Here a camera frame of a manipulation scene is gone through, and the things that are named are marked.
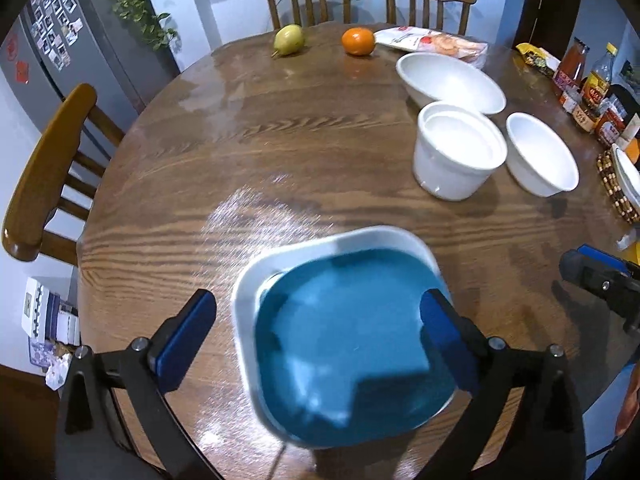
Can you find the red sauce glass bottle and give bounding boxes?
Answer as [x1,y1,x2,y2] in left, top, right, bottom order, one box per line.
[552,37,590,98]

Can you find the yellow cap oil bottle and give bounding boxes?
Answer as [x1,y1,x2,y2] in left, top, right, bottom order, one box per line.
[582,42,617,110]

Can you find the red lid chili jar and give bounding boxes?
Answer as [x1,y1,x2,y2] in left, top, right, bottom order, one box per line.
[594,107,626,148]

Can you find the wooden chair at left side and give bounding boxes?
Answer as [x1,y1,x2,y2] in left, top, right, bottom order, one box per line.
[1,82,125,266]

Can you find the white shrimp snack bag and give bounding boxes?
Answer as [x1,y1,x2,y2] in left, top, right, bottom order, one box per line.
[374,26,488,68]

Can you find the white patterned plate on trivet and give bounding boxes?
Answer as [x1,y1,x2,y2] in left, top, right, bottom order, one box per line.
[611,145,640,211]

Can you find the stack of boxes on floor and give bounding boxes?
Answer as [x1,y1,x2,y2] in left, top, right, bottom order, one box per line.
[21,278,80,391]

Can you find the large white shallow bowl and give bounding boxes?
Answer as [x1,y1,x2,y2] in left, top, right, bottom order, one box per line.
[396,52,506,115]

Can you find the blue square plate white rim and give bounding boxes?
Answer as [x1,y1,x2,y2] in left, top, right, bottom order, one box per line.
[231,226,456,448]

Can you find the tall white deep bowl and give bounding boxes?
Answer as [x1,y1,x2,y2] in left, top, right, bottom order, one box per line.
[412,101,508,202]

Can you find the grey refrigerator with magnets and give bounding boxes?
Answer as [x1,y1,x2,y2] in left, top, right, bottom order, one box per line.
[1,0,179,130]

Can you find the brown sauce jar black lid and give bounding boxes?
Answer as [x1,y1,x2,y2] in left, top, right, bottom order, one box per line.
[572,102,599,133]

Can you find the small white bowl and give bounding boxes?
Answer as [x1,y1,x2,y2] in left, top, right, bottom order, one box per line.
[506,112,579,198]

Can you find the yellow black snack packet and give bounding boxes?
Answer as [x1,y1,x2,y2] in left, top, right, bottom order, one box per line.
[515,42,560,78]

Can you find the wooden bead trivet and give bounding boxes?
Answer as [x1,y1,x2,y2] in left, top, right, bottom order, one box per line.
[597,148,639,226]

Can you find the hanging green vine plant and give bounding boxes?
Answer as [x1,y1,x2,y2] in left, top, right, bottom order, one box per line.
[107,0,178,51]

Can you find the orange tangerine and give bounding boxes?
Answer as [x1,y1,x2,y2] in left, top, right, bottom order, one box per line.
[341,27,376,56]

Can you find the green pear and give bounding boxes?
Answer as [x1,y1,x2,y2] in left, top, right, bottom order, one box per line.
[271,24,305,58]

